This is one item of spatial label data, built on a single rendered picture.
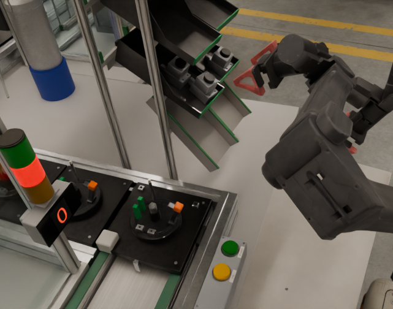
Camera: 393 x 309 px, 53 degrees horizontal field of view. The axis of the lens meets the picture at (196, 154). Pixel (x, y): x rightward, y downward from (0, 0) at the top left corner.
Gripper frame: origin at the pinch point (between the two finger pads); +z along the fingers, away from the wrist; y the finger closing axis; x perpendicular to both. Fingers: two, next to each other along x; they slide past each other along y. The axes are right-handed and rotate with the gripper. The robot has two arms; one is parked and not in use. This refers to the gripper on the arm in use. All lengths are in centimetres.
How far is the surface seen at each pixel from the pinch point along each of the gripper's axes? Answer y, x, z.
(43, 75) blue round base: -11, -11, 103
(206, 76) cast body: -0.4, -0.8, 12.4
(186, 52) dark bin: 6.6, -10.8, 8.3
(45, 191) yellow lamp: 49, -6, 19
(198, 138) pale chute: 1.8, 17.3, 24.6
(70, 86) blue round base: -19, -1, 104
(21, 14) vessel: -13, -35, 92
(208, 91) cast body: 0.7, 3.2, 13.1
